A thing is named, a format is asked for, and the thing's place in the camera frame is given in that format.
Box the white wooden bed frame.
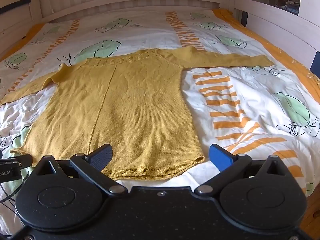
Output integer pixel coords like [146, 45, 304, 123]
[1, 0, 319, 75]

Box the mustard yellow knit sweater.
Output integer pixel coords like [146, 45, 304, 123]
[1, 47, 272, 180]

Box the white patterned duvet cover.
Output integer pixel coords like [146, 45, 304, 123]
[0, 8, 320, 235]

